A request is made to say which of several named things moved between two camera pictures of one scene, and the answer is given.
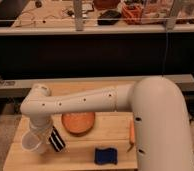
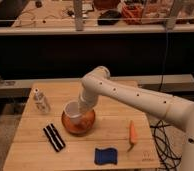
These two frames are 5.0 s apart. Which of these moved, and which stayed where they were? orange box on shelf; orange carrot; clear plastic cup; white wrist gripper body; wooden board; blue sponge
Moved: white wrist gripper body; clear plastic cup
Stayed: orange carrot; orange box on shelf; wooden board; blue sponge
